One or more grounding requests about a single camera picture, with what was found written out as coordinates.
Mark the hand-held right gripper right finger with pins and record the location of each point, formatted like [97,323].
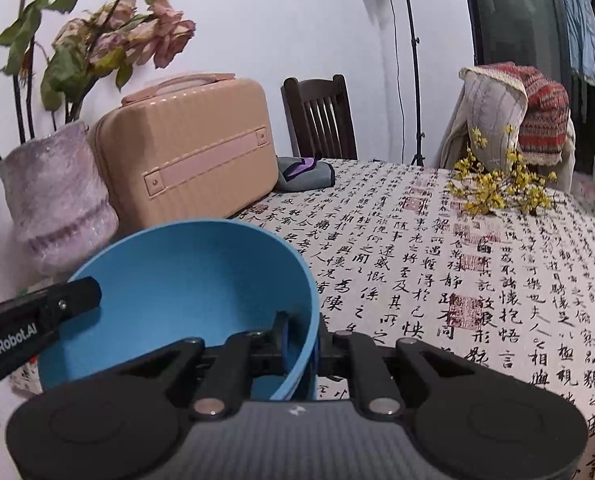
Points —
[335,355]

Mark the grey purple pouch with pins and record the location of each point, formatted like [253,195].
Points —
[307,177]

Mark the dark wooden chair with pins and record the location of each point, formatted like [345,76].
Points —
[322,120]

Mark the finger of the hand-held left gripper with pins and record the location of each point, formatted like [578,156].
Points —
[79,297]

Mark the yellow flower branch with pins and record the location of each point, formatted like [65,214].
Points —
[492,190]

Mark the black framed glass door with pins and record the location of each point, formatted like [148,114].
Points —
[517,20]

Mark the pale purple textured vase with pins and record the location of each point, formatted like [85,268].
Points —
[57,200]

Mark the blue bowl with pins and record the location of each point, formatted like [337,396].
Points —
[187,280]

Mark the light blue hanging shirt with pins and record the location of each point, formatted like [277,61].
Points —
[582,20]

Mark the white quilted cloth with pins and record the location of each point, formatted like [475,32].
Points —
[492,120]

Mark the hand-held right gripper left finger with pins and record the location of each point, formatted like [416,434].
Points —
[270,355]

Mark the dried pink flower bouquet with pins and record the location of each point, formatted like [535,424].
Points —
[142,40]

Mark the pink hard-shell case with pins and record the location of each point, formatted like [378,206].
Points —
[187,150]

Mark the chair draped with patterned cloths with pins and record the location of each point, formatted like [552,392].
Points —
[452,145]

